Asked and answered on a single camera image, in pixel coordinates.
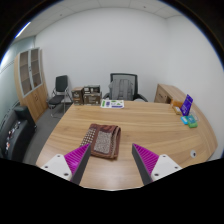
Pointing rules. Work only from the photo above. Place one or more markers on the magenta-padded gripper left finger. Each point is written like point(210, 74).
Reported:
point(76, 159)

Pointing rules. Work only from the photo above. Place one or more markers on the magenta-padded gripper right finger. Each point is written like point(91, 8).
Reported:
point(148, 160)

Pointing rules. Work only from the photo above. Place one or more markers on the maroon patterned woven towel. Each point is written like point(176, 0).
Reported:
point(103, 140)

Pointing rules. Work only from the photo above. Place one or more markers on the white round desk grommet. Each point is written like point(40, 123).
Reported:
point(193, 153)

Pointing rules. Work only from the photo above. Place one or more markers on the teal small box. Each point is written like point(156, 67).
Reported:
point(186, 119)

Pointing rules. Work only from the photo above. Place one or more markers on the small orange wooden box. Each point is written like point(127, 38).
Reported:
point(176, 106)

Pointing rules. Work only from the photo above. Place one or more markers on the dark brown cardboard box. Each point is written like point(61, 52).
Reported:
point(92, 99)

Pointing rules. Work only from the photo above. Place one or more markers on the white printed paper sheet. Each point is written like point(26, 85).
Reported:
point(112, 104)

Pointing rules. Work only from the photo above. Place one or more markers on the black leather sofa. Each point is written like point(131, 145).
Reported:
point(15, 133)

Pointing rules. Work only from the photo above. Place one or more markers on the purple standing card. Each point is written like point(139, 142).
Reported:
point(186, 105)

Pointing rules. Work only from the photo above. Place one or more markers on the low wooden side cabinet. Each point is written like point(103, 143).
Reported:
point(165, 93)

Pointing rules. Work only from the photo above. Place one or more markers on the black printed cardboard box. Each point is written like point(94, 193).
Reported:
point(92, 89)

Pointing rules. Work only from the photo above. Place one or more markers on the wooden glass-door shelf cabinet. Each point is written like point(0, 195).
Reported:
point(35, 96)

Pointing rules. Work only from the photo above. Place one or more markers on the black mesh office chair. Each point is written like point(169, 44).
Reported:
point(121, 88)

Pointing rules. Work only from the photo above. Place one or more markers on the black visitor chair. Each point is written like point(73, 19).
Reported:
point(61, 83)

